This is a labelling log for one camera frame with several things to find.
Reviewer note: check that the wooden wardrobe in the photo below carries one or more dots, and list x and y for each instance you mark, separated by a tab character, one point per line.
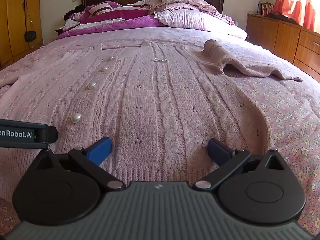
15	17

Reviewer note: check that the dark cloth on dresser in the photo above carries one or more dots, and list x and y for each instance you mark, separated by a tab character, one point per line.
282	18

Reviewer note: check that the wooden dresser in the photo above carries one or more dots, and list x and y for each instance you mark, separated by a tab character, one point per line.
275	37

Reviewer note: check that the pink knitted cardigan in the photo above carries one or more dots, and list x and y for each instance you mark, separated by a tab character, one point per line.
162	105

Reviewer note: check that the white maroon striped pillow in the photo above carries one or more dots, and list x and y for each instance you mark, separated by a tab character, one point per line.
98	8

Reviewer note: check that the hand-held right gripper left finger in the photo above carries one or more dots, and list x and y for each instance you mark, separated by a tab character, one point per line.
100	150

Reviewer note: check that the wooden nightstand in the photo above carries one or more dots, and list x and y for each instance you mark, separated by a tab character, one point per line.
60	30

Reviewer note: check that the small black handbag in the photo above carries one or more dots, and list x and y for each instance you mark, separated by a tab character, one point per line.
30	36

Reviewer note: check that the pink checked pillow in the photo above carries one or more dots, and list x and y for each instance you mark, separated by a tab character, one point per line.
200	21

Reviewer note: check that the black clothes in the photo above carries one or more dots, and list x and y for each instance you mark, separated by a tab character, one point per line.
75	11

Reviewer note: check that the row of books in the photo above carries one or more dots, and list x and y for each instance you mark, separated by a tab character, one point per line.
265	8

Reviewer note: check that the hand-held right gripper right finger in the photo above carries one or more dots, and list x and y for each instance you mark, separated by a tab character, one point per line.
220	152

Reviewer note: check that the magenta and white quilt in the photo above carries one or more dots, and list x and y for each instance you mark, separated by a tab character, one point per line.
125	21

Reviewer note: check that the pink ruffled duvet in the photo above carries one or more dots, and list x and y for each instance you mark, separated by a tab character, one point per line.
180	1

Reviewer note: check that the pink floral bed sheet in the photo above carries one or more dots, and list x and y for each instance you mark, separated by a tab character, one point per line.
295	120

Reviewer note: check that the red orange curtain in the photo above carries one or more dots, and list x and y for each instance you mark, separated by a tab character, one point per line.
295	5

